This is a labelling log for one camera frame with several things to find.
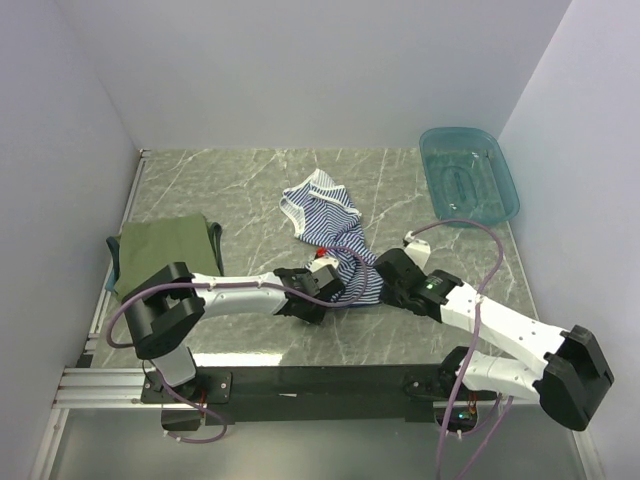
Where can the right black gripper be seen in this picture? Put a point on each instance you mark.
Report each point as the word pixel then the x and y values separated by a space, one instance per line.
pixel 388 297

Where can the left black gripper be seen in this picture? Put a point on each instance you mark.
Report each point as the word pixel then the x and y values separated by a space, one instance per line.
pixel 317 314

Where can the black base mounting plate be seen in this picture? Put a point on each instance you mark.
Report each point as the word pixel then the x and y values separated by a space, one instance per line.
pixel 310 393

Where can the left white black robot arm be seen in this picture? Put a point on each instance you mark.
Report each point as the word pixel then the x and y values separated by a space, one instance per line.
pixel 162 311

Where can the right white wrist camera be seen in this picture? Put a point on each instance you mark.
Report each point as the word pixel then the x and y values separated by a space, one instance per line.
pixel 419 251

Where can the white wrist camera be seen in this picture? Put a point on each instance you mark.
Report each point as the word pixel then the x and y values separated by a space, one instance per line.
pixel 419 251
pixel 323 259

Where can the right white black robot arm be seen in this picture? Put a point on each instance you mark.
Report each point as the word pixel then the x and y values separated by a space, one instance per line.
pixel 565 371

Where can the olive green tank top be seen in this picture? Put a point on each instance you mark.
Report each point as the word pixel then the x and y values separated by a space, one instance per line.
pixel 144 248

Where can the teal plastic laundry basket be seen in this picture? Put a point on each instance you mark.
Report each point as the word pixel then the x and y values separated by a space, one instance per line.
pixel 467 176

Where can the blue white striped tank top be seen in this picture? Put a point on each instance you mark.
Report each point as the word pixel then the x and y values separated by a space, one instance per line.
pixel 324 216

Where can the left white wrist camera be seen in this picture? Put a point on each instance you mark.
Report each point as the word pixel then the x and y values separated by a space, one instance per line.
pixel 323 259

